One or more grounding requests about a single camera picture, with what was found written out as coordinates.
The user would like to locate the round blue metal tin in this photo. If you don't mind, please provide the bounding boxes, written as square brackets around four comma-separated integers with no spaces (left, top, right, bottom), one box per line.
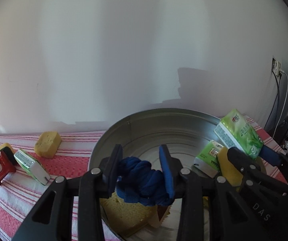
[88,108,272,241]

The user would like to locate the small yellow sponge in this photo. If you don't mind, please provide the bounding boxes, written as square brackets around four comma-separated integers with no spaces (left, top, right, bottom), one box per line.
[216,147,243,187]

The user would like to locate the large yellow sponge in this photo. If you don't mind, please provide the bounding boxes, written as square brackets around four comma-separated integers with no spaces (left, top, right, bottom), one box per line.
[100,191,159,234]

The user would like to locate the red striped tablecloth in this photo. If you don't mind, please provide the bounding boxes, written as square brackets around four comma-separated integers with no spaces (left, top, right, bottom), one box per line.
[0,113,287,241]

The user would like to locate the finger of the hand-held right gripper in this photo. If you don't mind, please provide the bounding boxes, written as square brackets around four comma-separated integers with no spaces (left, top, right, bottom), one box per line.
[259,144,288,167]
[227,147,260,179]

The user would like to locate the white wall socket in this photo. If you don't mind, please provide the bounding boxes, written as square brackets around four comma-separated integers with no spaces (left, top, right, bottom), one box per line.
[271,58,283,77]

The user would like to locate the light green tissue pack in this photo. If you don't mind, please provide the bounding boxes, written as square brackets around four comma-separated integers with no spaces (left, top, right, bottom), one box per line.
[193,140,225,179]

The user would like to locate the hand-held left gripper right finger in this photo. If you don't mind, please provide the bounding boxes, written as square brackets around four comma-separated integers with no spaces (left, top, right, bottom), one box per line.
[159,144,260,241]

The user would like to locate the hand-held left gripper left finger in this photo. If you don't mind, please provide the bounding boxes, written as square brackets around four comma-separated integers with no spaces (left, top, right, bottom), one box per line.
[11,144,123,241]

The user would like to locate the yellow dark green scrub sponge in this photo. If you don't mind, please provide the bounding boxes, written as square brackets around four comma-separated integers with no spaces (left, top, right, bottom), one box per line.
[0,143,16,166]

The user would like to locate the white cable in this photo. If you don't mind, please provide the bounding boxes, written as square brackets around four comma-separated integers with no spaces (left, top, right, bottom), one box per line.
[273,70,288,140]

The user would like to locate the yellow sponge with holes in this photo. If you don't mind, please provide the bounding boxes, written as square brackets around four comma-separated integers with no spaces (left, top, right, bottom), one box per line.
[34,131,62,159]

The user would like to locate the black cable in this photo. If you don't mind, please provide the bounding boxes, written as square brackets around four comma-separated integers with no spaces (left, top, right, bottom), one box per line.
[264,70,281,132]

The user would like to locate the green leaf-print tissue pack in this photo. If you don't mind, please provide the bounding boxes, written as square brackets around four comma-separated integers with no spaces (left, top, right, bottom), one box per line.
[14,149,50,186]
[213,109,264,160]

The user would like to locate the blue knotted cloth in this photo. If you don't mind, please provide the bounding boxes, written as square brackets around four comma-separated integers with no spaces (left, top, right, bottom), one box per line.
[115,157,172,206]

